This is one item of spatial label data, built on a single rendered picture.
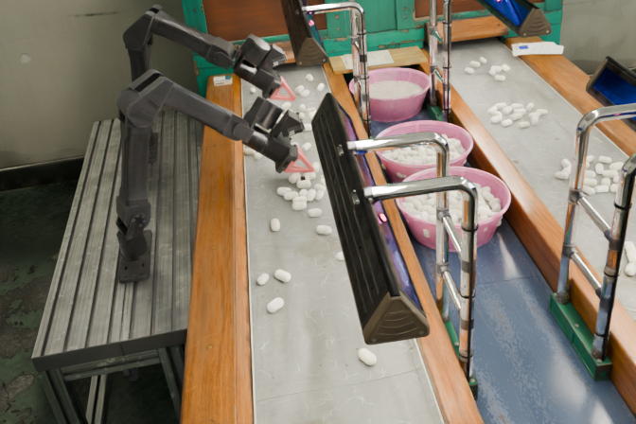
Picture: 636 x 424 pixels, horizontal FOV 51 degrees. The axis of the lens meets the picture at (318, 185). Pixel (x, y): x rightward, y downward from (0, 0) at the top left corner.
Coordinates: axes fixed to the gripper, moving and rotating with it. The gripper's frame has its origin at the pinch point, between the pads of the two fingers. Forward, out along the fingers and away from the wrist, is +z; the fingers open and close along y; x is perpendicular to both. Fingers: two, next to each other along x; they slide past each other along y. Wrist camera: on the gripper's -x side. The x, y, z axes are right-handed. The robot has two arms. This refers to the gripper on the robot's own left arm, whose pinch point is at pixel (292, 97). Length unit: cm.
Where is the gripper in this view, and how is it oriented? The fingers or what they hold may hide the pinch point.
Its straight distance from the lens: 207.2
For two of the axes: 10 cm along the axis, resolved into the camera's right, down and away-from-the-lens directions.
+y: -1.1, -5.0, 8.6
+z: 8.1, 4.5, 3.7
